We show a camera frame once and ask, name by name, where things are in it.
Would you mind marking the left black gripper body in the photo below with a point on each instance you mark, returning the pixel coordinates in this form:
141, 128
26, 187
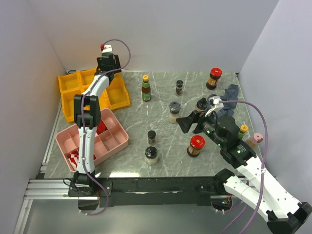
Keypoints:
116, 63

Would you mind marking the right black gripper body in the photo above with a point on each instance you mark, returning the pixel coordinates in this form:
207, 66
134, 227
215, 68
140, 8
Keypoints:
207, 125

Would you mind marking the red-lid chili jar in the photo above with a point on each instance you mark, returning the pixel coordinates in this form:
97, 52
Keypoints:
215, 75
197, 143

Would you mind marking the black-top brown pepper grinder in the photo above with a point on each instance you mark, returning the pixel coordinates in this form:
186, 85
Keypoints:
201, 105

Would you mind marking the small black-cap spice jar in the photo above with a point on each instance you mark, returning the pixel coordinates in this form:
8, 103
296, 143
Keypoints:
151, 136
179, 86

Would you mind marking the black-top white salt grinder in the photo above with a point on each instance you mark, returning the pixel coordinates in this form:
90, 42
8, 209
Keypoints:
151, 155

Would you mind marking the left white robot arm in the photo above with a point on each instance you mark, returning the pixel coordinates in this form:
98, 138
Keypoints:
87, 117

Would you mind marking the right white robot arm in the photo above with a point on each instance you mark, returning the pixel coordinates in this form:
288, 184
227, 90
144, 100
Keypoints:
283, 213

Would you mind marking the green label sauce bottle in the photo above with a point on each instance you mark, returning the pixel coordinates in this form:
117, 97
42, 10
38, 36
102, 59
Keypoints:
146, 89
242, 130

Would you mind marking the clear-cap salt grinder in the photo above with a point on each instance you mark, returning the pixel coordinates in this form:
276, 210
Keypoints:
174, 109

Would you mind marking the yellow compartment bin organizer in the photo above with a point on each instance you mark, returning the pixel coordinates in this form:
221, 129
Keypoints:
114, 97

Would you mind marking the pink-cap spice bottle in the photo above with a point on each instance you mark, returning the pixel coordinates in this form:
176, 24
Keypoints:
254, 140

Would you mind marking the blue grey cloth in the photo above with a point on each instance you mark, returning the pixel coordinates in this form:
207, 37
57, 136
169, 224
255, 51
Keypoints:
231, 93

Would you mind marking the red packet in tray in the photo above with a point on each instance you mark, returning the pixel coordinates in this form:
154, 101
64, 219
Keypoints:
101, 127

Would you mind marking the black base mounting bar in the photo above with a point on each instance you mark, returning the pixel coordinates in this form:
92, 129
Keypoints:
202, 191

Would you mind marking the pink divided tray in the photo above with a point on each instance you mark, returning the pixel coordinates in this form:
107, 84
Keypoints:
108, 143

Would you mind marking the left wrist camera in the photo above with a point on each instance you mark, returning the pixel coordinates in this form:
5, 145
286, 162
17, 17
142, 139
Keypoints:
106, 48

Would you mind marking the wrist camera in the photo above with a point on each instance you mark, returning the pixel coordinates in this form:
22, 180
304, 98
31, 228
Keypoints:
106, 48
215, 104

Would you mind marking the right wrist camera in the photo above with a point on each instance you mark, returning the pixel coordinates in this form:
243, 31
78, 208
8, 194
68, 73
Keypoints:
215, 104

